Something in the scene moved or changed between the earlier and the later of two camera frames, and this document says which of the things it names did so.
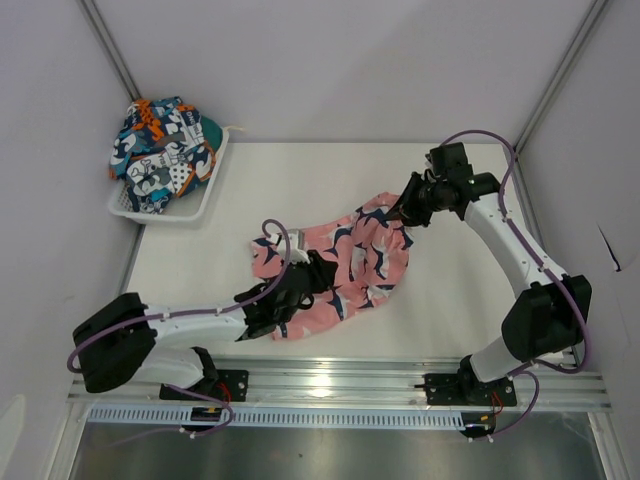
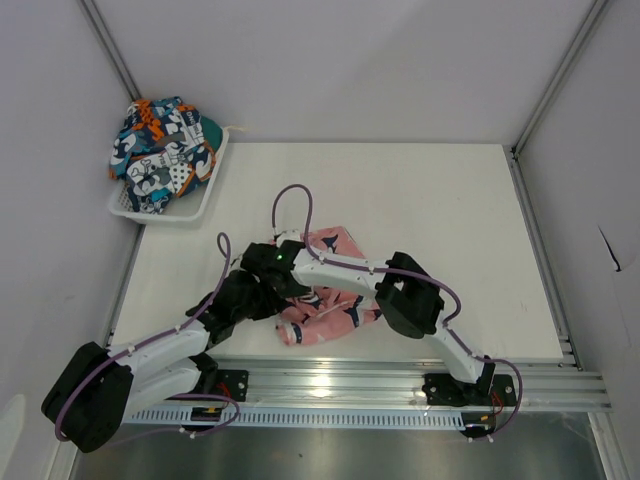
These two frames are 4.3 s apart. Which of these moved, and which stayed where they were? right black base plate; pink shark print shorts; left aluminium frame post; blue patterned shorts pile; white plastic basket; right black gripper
Moved: pink shark print shorts; right black gripper
Stayed: blue patterned shorts pile; right black base plate; white plastic basket; left aluminium frame post
